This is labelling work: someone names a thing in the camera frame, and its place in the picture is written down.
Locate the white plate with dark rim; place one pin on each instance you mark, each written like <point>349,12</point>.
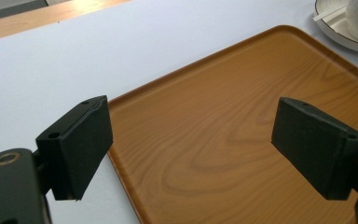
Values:
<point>332,31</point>

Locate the white chopstick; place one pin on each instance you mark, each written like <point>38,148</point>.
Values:
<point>327,13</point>

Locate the white table cover sheet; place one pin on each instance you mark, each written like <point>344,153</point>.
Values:
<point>59,68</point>

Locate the wooden brown serving tray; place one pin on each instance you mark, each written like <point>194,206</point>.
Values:
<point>205,124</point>

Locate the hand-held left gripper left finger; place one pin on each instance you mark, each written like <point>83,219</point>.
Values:
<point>77,149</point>

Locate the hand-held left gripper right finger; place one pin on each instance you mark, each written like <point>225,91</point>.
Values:
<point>317,146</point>

